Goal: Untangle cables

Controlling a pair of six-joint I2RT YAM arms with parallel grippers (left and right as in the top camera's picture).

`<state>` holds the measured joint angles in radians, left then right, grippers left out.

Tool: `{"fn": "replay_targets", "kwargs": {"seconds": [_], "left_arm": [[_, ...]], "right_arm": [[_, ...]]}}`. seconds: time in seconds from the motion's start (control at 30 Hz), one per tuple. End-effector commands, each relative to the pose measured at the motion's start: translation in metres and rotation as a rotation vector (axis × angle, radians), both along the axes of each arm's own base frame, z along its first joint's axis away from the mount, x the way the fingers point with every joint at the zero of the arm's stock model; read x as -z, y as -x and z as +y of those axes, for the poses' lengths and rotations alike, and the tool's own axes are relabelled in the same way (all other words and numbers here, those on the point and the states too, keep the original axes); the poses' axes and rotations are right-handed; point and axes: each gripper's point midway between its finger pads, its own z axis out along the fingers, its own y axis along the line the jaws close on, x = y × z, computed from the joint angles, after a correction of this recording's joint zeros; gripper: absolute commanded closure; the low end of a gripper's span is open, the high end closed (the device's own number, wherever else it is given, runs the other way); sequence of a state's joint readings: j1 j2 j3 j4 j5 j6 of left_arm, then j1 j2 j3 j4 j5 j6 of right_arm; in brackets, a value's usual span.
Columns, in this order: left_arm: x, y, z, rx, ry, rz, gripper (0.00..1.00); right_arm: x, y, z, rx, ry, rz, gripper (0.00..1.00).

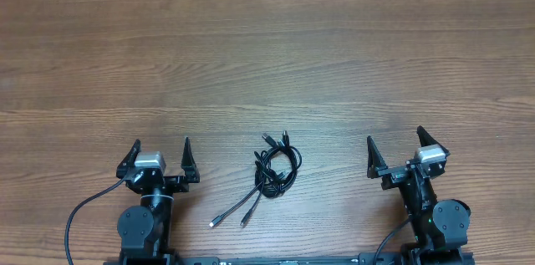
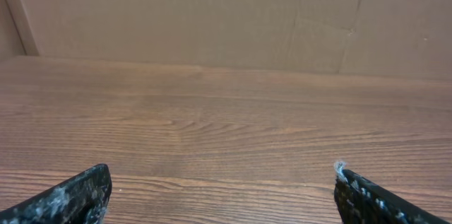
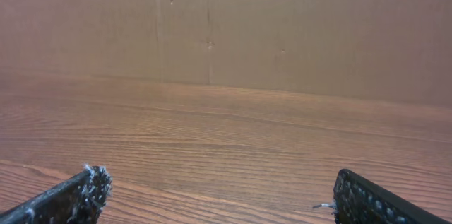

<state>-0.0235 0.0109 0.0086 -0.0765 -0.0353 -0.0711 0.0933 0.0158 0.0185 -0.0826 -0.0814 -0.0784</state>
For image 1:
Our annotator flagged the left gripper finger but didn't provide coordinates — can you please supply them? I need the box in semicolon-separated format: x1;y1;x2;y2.
181;137;200;183
116;139;141;179

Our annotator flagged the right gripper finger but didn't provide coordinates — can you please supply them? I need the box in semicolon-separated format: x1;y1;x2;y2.
416;125;450;156
367;135;388;179

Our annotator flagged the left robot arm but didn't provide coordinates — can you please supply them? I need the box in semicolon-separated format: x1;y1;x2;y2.
116;138;200;265

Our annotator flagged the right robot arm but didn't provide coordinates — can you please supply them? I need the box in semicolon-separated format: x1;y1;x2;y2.
367;125;475;265

